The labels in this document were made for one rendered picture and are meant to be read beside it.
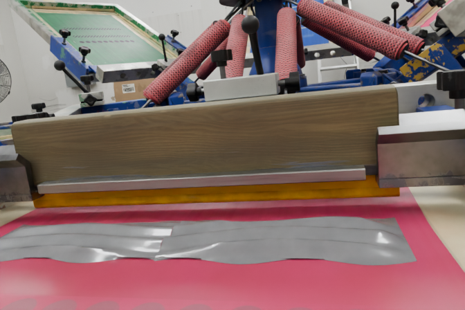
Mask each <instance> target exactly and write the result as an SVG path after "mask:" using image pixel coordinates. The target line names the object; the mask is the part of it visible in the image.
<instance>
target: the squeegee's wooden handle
mask: <svg viewBox="0 0 465 310"><path fill-rule="evenodd" d="M389 126H399V97H398V91H397V89H396V87H395V86H394V85H393V84H382V85H374V86H361V87H354V88H346V89H332V90H325V91H311V92H304V93H290V94H283V95H269V96H262V97H254V98H241V99H233V100H220V101H212V102H198V103H191V104H178V105H170V106H162V107H149V108H142V109H128V110H120V111H107V112H100V113H86V114H78V115H71V116H58V117H50V118H36V119H29V120H21V121H17V122H14V123H13V124H12V128H11V133H12V139H13V143H14V146H15V151H16V154H20V155H21V156H23V157H24V158H25V159H26V160H27V161H29V162H30V168H31V172H32V175H33V181H34V185H35V190H38V189H37V185H38V184H40V183H43V182H44V181H62V180H76V179H102V178H116V177H129V176H155V175H169V174H195V173H208V172H235V171H249V170H274V169H289V168H302V167H328V166H342V165H364V166H365V173H366V175H377V164H376V130H377V127H389Z"/></svg>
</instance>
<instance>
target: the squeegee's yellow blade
mask: <svg viewBox="0 0 465 310"><path fill-rule="evenodd" d="M370 187H378V184H377V182H376V175H366V180H364V181H334V182H318V183H286V184H269V185H238V186H221V187H204V188H172V189H155V190H124V191H107V192H75V193H59V194H44V196H42V197H40V198H38V199H36V200H48V199H83V198H102V197H137V196H156V195H174V194H209V193H227V192H263V191H281V190H317V189H335V188H370Z"/></svg>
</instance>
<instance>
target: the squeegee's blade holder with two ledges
mask: <svg viewBox="0 0 465 310"><path fill-rule="evenodd" d="M364 180H366V173H365V166H364V165H342V166H328V167H302V168H289V169H274V170H249V171H235V172H208V173H195V174H169V175H155V176H129V177H116V178H102V179H76V180H62V181H44V182H43V183H40V184H38V185H37V189H38V193H39V194H59V193H75V192H107V191H124V190H155V189H172V188H204V187H221V186H238V185H269V184H286V183H318V182H334V181H364Z"/></svg>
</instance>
